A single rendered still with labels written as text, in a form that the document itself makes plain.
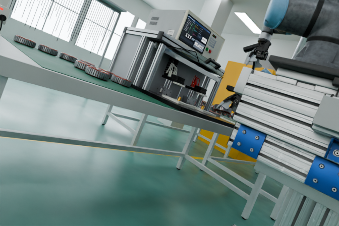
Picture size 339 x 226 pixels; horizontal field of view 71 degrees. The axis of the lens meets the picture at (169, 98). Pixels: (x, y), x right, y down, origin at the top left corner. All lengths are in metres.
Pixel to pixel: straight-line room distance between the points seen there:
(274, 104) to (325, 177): 0.23
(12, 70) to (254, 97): 0.69
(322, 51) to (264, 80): 0.17
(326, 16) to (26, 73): 0.85
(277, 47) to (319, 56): 6.68
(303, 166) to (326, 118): 0.21
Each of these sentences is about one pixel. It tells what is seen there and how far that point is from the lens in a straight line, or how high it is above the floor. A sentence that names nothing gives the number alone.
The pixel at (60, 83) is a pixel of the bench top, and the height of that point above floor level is 0.72.
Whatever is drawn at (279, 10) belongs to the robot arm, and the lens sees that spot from 0.84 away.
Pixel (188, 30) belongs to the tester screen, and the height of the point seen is 1.22.
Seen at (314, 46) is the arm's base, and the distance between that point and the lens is 0.82.
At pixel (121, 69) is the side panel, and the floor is 0.82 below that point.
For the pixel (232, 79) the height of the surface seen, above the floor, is 1.55.
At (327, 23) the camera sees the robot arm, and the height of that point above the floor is 1.17.
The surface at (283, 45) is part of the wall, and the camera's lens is 7.44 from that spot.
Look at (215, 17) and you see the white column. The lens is 5.82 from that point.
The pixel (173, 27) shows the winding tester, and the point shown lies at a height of 1.20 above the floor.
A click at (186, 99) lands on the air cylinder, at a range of 1.66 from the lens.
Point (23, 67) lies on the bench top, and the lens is 0.74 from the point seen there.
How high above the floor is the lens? 0.83
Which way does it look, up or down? 2 degrees down
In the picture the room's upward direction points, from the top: 22 degrees clockwise
